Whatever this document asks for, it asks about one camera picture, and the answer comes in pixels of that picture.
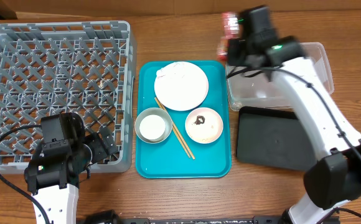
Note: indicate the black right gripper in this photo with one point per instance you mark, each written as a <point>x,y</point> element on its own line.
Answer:
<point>229,47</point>

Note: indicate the grey bowl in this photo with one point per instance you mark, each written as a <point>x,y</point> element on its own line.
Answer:
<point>157,111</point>

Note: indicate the wooden chopstick left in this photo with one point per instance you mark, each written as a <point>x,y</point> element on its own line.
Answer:
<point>175,131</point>

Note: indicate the clear plastic bin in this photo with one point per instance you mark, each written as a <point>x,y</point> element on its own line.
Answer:
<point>259,92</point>

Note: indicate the wooden chopstick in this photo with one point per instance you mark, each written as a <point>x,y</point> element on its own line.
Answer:
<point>193,157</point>
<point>175,131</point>

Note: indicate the white rice pile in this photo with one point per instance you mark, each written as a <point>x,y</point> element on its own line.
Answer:
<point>205,132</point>

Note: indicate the white paper cup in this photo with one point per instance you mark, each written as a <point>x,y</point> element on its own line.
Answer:
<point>152,127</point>

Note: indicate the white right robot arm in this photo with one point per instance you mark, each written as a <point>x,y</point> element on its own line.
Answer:
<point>336,177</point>

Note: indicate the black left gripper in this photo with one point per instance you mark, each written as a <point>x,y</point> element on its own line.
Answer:
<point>103,144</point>

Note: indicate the black tray bin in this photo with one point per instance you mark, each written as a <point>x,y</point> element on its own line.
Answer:
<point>273,138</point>

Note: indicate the large white plate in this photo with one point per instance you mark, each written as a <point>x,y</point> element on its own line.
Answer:
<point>185,93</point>

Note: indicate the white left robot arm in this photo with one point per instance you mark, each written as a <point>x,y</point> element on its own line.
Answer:
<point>53,182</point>

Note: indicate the small pink bowl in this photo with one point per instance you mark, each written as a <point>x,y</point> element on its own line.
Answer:
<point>197,111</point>

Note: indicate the red snack wrapper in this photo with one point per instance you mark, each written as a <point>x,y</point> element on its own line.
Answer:
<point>231,31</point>

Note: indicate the white napkin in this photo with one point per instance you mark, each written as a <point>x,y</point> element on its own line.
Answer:
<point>175,69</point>

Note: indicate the grey dish rack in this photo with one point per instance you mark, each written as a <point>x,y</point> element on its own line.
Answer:
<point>61,67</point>

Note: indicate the teal serving tray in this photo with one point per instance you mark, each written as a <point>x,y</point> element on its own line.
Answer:
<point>167,159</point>

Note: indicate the brown food lump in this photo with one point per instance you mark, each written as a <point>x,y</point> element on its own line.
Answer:
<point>199,120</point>

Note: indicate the wooden chopstick right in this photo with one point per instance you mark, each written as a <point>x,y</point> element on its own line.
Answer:
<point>193,157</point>

